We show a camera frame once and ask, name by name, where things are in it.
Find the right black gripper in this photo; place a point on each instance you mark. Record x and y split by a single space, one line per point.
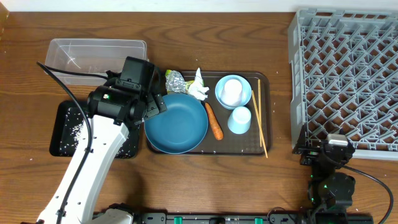
310 153

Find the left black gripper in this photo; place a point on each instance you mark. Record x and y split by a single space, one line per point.
154 93

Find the dark blue plate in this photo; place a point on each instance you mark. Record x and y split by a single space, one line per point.
180 128

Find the light blue cup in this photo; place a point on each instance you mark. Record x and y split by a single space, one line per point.
239 121

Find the white rice pile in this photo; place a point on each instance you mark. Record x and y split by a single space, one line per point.
74 132

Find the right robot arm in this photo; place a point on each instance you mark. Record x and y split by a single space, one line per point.
328 189

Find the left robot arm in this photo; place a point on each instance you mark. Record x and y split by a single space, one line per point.
115 113

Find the grey dishwasher rack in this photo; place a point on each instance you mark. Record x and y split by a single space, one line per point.
344 79

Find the crumpled foil wrapper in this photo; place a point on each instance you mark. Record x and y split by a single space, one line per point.
175 82

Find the crumpled white tissue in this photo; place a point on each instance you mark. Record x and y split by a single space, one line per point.
197 89

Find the clear plastic bin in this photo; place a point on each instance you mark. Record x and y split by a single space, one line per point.
85 61

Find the left wooden chopstick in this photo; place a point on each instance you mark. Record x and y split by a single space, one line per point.
259 124

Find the wooden chopstick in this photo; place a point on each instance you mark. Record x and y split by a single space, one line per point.
259 124
259 107

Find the dark brown serving tray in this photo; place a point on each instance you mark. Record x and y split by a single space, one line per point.
247 144

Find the orange carrot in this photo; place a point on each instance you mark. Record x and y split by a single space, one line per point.
215 127

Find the light blue bowl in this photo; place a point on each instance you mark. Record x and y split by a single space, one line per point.
245 93

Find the right wooden chopstick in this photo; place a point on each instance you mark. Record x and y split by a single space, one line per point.
259 107

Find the black plastic tray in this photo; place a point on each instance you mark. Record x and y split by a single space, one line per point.
66 133

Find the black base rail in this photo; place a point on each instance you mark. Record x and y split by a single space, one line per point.
236 218

